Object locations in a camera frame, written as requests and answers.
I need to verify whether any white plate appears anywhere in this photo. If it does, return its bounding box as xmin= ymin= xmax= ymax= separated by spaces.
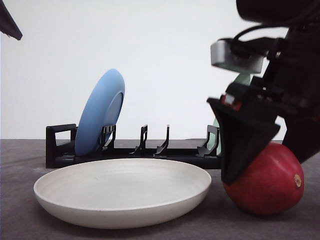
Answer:
xmin=33 ymin=158 xmax=212 ymax=229

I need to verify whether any blue plate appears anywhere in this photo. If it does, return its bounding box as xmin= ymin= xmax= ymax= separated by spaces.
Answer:
xmin=75 ymin=68 xmax=126 ymax=156

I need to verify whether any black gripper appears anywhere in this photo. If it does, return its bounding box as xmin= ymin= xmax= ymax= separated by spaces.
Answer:
xmin=221 ymin=21 xmax=320 ymax=164

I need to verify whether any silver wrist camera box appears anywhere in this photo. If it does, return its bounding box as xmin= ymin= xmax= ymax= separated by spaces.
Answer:
xmin=210 ymin=38 xmax=268 ymax=74

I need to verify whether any light green plate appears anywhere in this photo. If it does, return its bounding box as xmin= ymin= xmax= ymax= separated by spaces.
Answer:
xmin=208 ymin=73 xmax=253 ymax=156

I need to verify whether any black camera cable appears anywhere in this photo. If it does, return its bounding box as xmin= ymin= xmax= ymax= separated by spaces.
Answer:
xmin=233 ymin=25 xmax=289 ymax=45

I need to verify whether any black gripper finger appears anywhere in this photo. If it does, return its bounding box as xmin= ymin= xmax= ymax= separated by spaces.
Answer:
xmin=0 ymin=0 xmax=23 ymax=40
xmin=207 ymin=98 xmax=280 ymax=185

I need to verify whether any black plastic dish rack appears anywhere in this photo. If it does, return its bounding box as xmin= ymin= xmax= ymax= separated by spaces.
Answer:
xmin=45 ymin=124 xmax=221 ymax=169

